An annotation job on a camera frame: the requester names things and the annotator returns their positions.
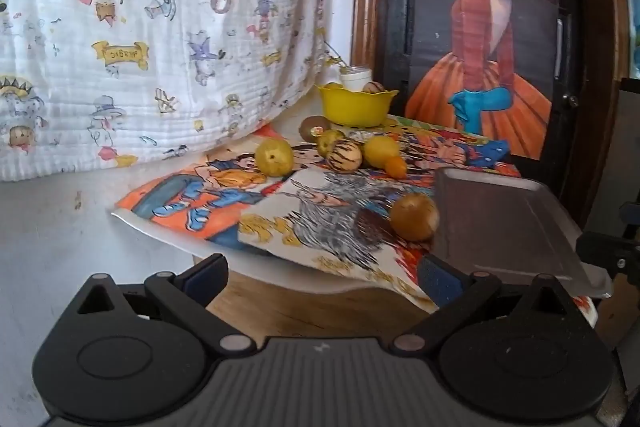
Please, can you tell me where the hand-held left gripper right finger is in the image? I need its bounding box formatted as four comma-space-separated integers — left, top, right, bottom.
392, 253, 583, 355

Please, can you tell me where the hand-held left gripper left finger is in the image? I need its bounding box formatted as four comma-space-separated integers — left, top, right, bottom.
65, 253, 256, 355

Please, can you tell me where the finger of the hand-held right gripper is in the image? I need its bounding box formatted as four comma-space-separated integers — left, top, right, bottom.
575, 229, 640, 280
617, 202, 640, 229

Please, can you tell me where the brown round passion fruit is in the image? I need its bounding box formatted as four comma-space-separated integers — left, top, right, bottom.
390, 193, 440, 242

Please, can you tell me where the grey metal tray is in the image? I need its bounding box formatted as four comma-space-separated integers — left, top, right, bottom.
432, 167, 613, 299

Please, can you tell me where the large green pear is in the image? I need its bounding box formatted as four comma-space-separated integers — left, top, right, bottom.
255, 138, 294, 178

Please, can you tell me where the yellow lemon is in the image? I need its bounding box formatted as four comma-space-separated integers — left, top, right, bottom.
362, 135, 402, 168

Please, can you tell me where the purple striped pepino melon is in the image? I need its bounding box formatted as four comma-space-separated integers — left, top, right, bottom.
326, 140, 363, 172

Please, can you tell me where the small green pear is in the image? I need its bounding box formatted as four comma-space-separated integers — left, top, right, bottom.
316, 129, 346, 156

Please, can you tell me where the brown kiwi with sticker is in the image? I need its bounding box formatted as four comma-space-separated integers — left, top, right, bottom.
298, 115, 332, 142

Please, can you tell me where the yellow plastic bowl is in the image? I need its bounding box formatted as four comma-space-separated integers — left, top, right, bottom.
318, 83, 400, 128

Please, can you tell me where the cartoon boys drawing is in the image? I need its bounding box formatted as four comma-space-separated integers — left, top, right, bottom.
112, 134, 301, 253

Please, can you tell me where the colourful comic face drawing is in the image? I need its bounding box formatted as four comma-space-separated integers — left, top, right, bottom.
280, 114, 521, 180

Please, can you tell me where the blue water bottle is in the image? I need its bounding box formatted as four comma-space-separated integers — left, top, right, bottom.
627, 0, 640, 80

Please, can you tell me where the white jar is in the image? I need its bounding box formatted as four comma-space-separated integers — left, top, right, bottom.
340, 65, 373, 92

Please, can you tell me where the white cartoon printed blanket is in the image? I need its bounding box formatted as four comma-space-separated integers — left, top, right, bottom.
0, 0, 331, 182

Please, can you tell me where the black door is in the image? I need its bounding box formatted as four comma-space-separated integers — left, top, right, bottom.
380, 0, 601, 228

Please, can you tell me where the wall poster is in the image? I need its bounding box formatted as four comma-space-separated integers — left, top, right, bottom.
404, 0, 561, 160

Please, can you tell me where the brown wooden door frame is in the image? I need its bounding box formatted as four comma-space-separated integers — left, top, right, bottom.
350, 0, 632, 228

